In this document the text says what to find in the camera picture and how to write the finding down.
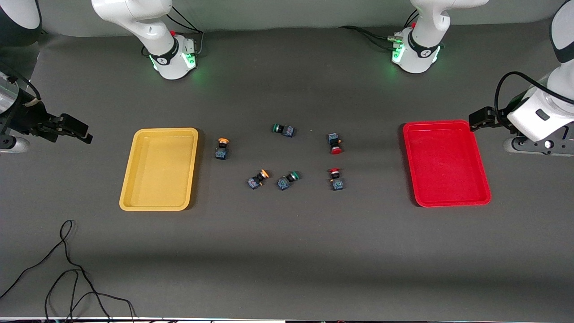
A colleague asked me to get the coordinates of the red push button switch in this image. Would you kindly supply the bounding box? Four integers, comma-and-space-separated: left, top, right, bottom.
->
328, 168, 345, 191
327, 133, 344, 155

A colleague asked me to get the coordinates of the red plastic tray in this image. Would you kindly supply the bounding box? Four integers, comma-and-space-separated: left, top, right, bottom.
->
402, 120, 492, 208

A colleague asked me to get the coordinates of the yellow plastic tray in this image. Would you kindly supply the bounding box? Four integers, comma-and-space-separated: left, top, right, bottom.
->
119, 127, 199, 211

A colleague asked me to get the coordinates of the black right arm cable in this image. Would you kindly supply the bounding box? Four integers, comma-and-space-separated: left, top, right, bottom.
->
0, 62, 42, 101

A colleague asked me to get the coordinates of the thin black loose cable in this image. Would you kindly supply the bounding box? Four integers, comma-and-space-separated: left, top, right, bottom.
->
0, 219, 136, 323

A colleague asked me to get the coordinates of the black left base cable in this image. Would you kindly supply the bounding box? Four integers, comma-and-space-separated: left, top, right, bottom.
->
339, 10, 420, 51

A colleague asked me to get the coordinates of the black base cable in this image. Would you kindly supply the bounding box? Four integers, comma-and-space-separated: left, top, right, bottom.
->
339, 10, 420, 51
168, 5, 205, 57

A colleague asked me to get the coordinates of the black right base cable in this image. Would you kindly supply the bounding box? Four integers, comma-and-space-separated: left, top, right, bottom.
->
168, 5, 205, 57

